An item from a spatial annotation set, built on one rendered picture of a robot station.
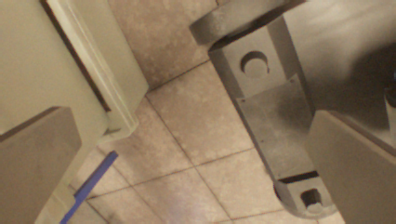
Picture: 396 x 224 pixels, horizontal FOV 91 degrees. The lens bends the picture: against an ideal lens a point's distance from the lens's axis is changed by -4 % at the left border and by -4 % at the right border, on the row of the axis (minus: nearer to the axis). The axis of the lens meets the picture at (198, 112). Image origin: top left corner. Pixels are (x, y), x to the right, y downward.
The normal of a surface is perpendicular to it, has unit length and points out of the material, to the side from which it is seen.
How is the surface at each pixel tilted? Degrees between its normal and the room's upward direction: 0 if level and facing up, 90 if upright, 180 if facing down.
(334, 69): 0
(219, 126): 0
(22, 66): 96
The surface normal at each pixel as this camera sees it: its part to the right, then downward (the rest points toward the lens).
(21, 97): 0.93, -0.29
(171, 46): -0.18, 0.47
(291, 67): 0.48, 0.07
